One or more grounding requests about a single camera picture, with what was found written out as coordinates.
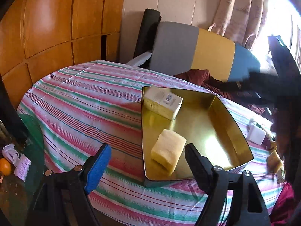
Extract white rectangular block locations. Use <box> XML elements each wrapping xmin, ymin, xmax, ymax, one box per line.
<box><xmin>246</xmin><ymin>124</ymin><xmax>266</xmax><ymax>145</ymax></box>

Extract pale yellow sponge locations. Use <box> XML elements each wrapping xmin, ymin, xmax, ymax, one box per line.
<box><xmin>151</xmin><ymin>129</ymin><xmax>187</xmax><ymax>175</ymax></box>

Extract gold metal tray box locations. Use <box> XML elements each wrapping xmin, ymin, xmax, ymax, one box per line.
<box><xmin>141</xmin><ymin>88</ymin><xmax>254</xmax><ymax>187</ymax></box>

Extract red blanket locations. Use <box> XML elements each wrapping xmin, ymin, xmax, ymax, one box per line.
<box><xmin>269</xmin><ymin>182</ymin><xmax>298</xmax><ymax>225</ymax></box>

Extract green glass side table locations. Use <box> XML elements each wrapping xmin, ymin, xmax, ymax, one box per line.
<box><xmin>1</xmin><ymin>114</ymin><xmax>44</xmax><ymax>225</ymax></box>

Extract white pink small packet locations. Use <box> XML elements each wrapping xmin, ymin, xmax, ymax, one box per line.
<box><xmin>14</xmin><ymin>154</ymin><xmax>31</xmax><ymax>182</ymax></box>

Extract orange fruit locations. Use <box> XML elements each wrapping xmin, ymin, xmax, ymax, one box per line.
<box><xmin>0</xmin><ymin>158</ymin><xmax>12</xmax><ymax>176</ymax></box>

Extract dark red garment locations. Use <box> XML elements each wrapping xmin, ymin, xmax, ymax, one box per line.
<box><xmin>174</xmin><ymin>69</ymin><xmax>265</xmax><ymax>115</ymax></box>

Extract pink patterned curtain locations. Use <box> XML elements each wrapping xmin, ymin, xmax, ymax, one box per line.
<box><xmin>208</xmin><ymin>0</ymin><xmax>269</xmax><ymax>50</ymax></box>

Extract striped pink green bedspread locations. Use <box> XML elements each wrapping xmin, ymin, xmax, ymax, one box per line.
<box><xmin>16</xmin><ymin>60</ymin><xmax>286</xmax><ymax>226</ymax></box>

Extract grey yellow blue chair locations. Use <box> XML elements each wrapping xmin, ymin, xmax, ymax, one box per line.
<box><xmin>127</xmin><ymin>21</ymin><xmax>260</xmax><ymax>81</ymax></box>

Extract white barcode carton box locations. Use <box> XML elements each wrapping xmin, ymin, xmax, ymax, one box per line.
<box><xmin>143</xmin><ymin>86</ymin><xmax>183</xmax><ymax>121</ymax></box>

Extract black rolled mat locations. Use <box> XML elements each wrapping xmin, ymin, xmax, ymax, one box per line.
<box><xmin>134</xmin><ymin>9</ymin><xmax>162</xmax><ymax>58</ymax></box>

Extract orange wooden headboard panels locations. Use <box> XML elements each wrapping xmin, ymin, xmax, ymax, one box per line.
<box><xmin>1</xmin><ymin>0</ymin><xmax>123</xmax><ymax>107</ymax></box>

